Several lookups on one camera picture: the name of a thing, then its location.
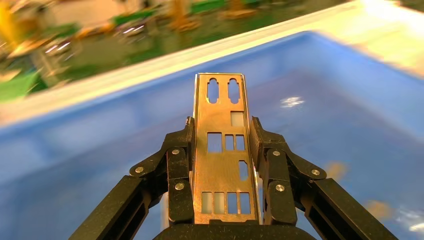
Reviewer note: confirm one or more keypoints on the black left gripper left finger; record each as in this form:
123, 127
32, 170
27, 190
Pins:
179, 165

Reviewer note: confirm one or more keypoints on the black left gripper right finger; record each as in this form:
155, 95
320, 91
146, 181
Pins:
275, 165

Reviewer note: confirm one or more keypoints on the silver metal I/O shield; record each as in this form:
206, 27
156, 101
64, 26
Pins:
218, 122

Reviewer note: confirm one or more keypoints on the large blue plastic bin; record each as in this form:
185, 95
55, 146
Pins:
99, 149

